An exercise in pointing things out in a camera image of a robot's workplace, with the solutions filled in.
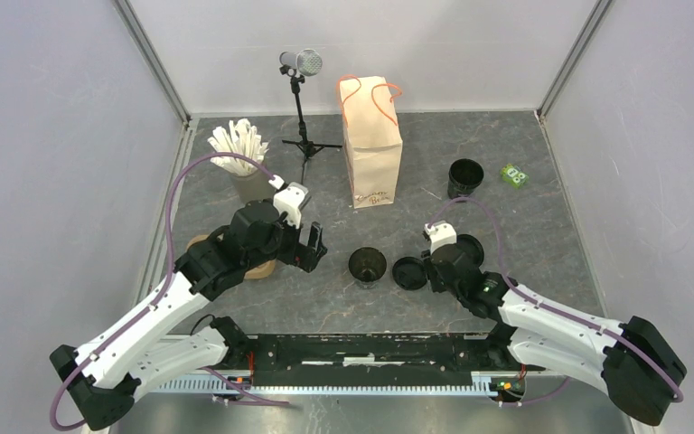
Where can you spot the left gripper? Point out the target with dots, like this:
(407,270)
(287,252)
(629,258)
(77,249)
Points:
(304,256)

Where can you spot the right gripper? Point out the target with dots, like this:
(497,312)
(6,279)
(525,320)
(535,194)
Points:
(434,284)

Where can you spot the single black cup lid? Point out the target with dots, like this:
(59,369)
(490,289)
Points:
(409,273)

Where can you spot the black coffee cup with print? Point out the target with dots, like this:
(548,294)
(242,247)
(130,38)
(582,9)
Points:
(367,266)

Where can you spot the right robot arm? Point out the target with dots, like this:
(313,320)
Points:
(629,362)

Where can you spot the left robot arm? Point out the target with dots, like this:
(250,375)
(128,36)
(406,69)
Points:
(106,376)

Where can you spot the brown paper takeout bag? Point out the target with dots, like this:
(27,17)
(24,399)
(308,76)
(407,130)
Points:
(372,142)

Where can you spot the brown cardboard cup carrier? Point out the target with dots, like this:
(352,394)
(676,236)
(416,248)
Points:
(259,272)

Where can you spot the grey cup holding straws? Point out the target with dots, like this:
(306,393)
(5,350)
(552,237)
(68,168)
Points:
(253,187)

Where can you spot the green toy block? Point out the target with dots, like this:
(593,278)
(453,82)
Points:
(513,176)

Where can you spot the bundle of white wrapped straws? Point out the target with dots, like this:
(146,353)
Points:
(242,138)

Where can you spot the microphone on black tripod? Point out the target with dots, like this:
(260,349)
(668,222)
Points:
(297,66)

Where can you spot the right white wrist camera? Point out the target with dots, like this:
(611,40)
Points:
(440,234)

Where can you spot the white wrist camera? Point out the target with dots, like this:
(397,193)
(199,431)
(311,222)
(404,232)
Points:
(440,234)
(290,199)

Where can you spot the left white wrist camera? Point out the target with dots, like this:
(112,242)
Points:
(290,199)

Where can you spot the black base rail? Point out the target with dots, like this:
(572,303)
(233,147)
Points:
(353,360)

